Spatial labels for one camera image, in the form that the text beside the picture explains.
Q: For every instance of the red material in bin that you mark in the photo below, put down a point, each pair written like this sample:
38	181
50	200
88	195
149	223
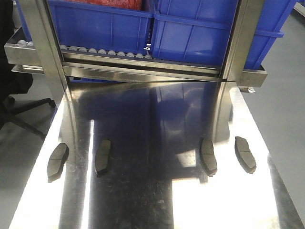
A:
123	4

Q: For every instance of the left blue plastic bin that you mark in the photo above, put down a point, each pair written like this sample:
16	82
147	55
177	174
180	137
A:
101	27

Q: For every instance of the right blue plastic bin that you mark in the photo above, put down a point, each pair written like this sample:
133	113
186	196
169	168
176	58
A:
197	31

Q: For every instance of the blue plastic bin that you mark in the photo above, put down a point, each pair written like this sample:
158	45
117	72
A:
101	27
197	31

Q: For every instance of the grey brake pad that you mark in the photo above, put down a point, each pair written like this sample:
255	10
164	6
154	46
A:
244	155
102	157
207	157
56	162

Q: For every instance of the stainless steel roller rack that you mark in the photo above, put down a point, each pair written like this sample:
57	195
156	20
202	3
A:
46	57

